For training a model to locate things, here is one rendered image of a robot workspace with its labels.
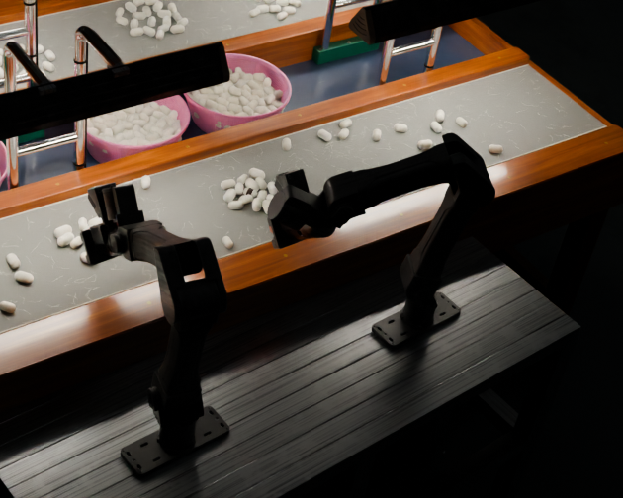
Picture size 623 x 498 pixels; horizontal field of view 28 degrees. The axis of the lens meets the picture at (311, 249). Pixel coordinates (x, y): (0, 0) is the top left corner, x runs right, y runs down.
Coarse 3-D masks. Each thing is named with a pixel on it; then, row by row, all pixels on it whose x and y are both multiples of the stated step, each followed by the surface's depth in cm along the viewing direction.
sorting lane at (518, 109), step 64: (320, 128) 292; (384, 128) 296; (448, 128) 299; (512, 128) 303; (576, 128) 306; (192, 192) 268; (320, 192) 274; (0, 256) 246; (64, 256) 248; (0, 320) 233
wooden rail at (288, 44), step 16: (336, 16) 327; (352, 16) 328; (256, 32) 316; (272, 32) 317; (288, 32) 318; (304, 32) 319; (320, 32) 322; (336, 32) 325; (352, 32) 329; (224, 48) 308; (240, 48) 309; (256, 48) 312; (272, 48) 315; (288, 48) 319; (304, 48) 322; (288, 64) 322
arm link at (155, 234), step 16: (144, 224) 217; (160, 224) 216; (128, 240) 215; (144, 240) 210; (160, 240) 204; (176, 240) 202; (192, 240) 200; (208, 240) 200; (128, 256) 217; (144, 256) 211; (160, 256) 196; (176, 256) 197; (192, 256) 201; (208, 256) 199; (160, 272) 197; (176, 272) 196; (192, 272) 202; (208, 272) 198; (160, 288) 199; (224, 288) 198; (176, 304) 195; (224, 304) 199; (176, 320) 196
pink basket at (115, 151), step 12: (180, 96) 289; (180, 108) 289; (180, 120) 289; (180, 132) 279; (96, 144) 276; (108, 144) 273; (120, 144) 273; (156, 144) 274; (96, 156) 281; (108, 156) 278; (120, 156) 277
